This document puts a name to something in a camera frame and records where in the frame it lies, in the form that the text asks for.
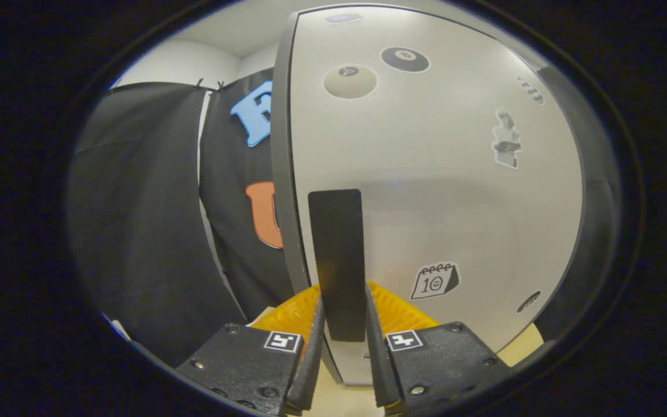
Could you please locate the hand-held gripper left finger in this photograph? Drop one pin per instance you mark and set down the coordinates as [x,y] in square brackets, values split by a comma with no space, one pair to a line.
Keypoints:
[305,359]

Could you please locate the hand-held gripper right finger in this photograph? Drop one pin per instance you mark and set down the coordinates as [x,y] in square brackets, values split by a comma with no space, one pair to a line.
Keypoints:
[381,359]

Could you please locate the grey shoe cabinet door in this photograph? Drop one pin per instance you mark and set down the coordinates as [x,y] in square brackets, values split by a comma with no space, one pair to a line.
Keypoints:
[426,202]

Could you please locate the black backdrop cloth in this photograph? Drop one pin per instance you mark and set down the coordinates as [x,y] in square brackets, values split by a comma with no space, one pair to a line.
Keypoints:
[136,231]

